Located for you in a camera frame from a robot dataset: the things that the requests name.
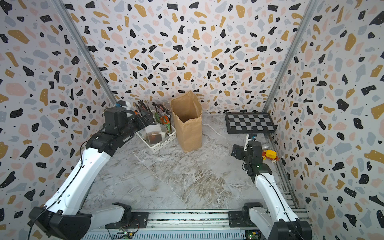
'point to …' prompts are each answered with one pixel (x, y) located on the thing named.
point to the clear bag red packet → (153, 133)
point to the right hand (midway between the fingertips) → (241, 146)
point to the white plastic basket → (154, 147)
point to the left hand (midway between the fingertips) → (146, 116)
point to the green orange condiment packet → (166, 120)
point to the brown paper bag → (188, 111)
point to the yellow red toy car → (271, 155)
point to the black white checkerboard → (251, 122)
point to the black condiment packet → (141, 106)
